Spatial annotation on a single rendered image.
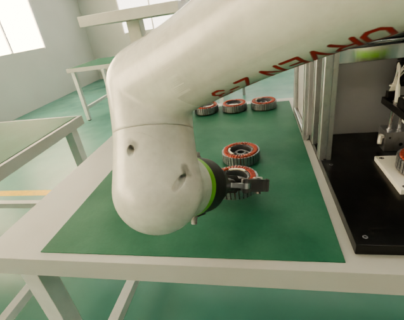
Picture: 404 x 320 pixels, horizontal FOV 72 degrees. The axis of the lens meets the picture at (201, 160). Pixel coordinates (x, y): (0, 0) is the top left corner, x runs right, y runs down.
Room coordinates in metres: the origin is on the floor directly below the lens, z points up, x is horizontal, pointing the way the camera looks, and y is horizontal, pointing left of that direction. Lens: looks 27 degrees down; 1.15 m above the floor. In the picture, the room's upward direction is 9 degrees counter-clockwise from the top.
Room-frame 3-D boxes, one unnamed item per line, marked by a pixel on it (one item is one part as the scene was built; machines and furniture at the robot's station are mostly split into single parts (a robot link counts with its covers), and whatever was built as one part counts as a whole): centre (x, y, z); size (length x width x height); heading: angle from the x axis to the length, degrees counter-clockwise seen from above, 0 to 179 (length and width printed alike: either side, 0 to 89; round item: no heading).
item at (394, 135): (0.65, -0.52, 0.80); 0.08 x 0.05 x 0.06; 76
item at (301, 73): (0.95, -0.38, 0.91); 0.28 x 0.03 x 0.32; 166
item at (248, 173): (0.57, -0.07, 0.79); 0.11 x 0.11 x 0.04
